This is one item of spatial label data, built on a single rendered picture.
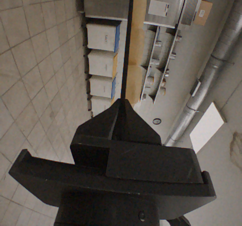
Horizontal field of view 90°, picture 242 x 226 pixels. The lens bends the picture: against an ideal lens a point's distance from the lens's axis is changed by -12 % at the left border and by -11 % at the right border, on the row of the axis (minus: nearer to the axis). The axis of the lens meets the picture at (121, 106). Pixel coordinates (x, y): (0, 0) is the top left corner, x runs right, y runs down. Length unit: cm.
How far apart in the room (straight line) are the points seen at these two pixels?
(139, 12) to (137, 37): 4
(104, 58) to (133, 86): 301
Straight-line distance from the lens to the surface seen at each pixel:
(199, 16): 299
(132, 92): 16
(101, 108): 404
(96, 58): 321
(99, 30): 300
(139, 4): 22
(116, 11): 262
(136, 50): 18
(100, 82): 351
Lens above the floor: 102
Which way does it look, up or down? level
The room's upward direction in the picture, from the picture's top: 98 degrees clockwise
